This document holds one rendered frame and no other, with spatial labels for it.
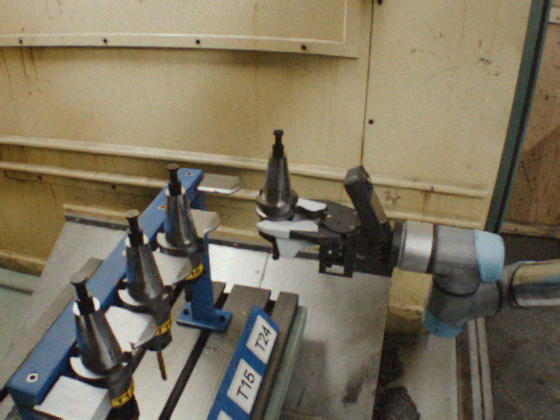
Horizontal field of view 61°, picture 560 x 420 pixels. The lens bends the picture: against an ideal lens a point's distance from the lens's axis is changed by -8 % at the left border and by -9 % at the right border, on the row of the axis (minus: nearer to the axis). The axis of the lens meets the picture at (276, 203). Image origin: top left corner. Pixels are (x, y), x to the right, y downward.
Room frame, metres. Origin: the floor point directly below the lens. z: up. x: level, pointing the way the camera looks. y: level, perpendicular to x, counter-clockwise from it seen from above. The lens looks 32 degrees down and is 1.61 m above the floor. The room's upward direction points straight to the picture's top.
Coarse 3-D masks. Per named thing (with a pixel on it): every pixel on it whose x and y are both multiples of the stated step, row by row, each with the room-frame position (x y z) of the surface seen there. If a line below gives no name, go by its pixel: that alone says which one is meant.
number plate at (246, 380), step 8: (240, 360) 0.58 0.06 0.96; (240, 368) 0.56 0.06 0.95; (248, 368) 0.57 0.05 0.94; (240, 376) 0.55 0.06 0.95; (248, 376) 0.55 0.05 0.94; (256, 376) 0.56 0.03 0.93; (232, 384) 0.52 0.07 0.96; (240, 384) 0.53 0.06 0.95; (248, 384) 0.54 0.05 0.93; (256, 384) 0.55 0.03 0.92; (232, 392) 0.51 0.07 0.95; (240, 392) 0.52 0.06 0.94; (248, 392) 0.53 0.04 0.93; (256, 392) 0.54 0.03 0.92; (240, 400) 0.51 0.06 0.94; (248, 400) 0.51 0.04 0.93; (248, 408) 0.50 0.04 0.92
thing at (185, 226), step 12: (168, 192) 0.55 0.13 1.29; (168, 204) 0.54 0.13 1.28; (180, 204) 0.54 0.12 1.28; (168, 216) 0.54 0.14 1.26; (180, 216) 0.54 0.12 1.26; (168, 228) 0.54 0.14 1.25; (180, 228) 0.54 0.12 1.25; (192, 228) 0.55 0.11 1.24; (168, 240) 0.54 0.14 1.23; (180, 240) 0.53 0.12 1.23; (192, 240) 0.54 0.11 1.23
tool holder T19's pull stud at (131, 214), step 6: (132, 210) 0.45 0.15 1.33; (126, 216) 0.44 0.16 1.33; (132, 216) 0.44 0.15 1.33; (138, 216) 0.45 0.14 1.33; (132, 222) 0.44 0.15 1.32; (132, 228) 0.44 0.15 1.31; (138, 228) 0.45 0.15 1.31; (132, 234) 0.44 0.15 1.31; (138, 234) 0.44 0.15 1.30; (132, 240) 0.44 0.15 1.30; (138, 240) 0.44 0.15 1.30
